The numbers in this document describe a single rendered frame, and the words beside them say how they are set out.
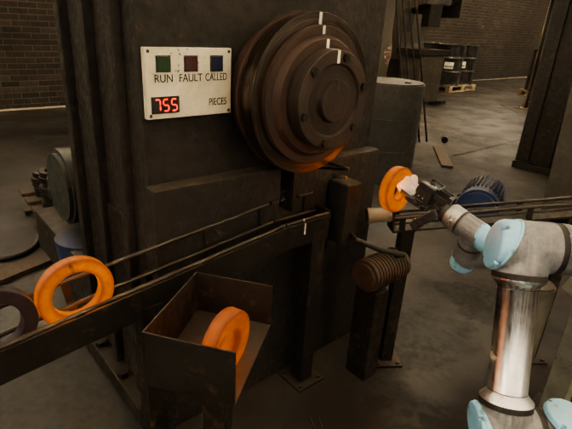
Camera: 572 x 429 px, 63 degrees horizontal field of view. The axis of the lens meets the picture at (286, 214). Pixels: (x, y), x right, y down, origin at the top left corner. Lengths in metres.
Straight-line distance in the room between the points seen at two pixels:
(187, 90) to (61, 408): 1.22
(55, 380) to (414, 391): 1.39
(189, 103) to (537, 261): 0.94
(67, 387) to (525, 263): 1.63
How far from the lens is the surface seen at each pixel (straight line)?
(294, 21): 1.36
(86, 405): 1.96
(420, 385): 2.07
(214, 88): 1.38
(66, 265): 1.21
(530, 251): 1.13
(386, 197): 1.54
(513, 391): 1.20
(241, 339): 1.08
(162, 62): 1.29
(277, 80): 1.31
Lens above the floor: 1.32
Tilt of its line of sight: 23 degrees down
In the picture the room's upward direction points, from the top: 4 degrees clockwise
